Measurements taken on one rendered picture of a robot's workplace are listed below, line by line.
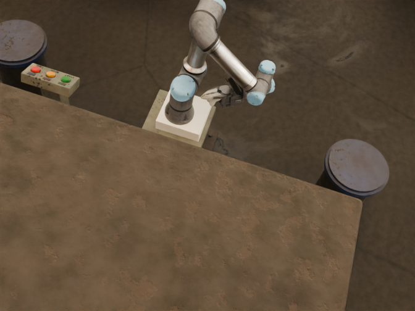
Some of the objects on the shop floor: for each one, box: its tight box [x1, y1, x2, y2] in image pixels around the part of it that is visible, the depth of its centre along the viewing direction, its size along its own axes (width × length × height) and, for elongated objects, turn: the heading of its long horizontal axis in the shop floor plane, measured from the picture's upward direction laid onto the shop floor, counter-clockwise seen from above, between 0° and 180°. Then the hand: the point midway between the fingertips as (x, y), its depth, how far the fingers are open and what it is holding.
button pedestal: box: [21, 63, 80, 105], centre depth 268 cm, size 16×24×62 cm, turn 69°
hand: (203, 95), depth 243 cm, fingers closed
